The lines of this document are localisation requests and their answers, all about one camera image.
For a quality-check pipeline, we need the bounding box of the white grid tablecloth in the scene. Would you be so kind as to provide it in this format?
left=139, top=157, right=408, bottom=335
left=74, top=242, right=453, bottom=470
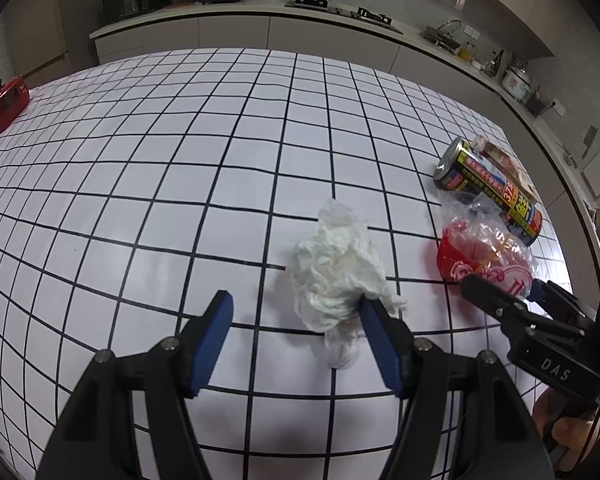
left=0, top=49, right=571, bottom=480

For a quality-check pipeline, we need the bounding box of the white tissue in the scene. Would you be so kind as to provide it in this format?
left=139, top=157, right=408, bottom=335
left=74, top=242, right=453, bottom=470
left=286, top=199, right=408, bottom=370

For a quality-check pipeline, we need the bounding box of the tall black yellow spray can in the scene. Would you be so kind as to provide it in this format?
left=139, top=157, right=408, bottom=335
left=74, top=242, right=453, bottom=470
left=432, top=137, right=544, bottom=247

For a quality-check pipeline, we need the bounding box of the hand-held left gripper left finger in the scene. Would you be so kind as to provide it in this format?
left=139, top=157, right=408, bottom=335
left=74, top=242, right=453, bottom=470
left=37, top=290, right=234, bottom=480

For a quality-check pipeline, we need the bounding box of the clear plastic bag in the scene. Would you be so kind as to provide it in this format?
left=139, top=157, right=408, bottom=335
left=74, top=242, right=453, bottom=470
left=439, top=187, right=538, bottom=281

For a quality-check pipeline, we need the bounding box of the black gas stove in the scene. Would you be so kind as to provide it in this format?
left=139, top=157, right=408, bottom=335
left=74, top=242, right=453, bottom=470
left=285, top=0, right=405, bottom=35

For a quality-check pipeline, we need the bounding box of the white rice cooker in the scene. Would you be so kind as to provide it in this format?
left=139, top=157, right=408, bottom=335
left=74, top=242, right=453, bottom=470
left=502, top=57, right=533, bottom=103

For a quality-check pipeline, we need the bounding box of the black toaster oven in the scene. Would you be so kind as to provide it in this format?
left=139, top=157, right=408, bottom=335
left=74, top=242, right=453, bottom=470
left=102, top=0, right=173, bottom=23

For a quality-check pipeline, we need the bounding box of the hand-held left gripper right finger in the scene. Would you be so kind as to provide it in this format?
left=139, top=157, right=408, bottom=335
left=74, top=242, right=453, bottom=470
left=358, top=297, right=556, bottom=480

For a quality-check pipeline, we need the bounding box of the dark utensil holder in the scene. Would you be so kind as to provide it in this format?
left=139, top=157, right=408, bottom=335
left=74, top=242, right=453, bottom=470
left=525, top=87, right=548, bottom=117

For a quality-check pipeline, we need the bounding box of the person's right hand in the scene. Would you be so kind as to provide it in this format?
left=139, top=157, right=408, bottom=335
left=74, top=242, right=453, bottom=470
left=532, top=390, right=600, bottom=478

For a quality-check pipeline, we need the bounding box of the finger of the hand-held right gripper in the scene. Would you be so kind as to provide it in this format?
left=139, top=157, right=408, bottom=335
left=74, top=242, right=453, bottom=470
left=529, top=280, right=597, bottom=334
left=460, top=274, right=528, bottom=322

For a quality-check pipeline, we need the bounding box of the red small appliance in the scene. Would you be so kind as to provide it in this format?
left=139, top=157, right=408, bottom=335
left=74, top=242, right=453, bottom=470
left=0, top=76, right=31, bottom=142

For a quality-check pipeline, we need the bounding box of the red printed plastic bag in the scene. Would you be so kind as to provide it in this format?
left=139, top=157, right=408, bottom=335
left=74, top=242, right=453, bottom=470
left=436, top=220, right=537, bottom=297

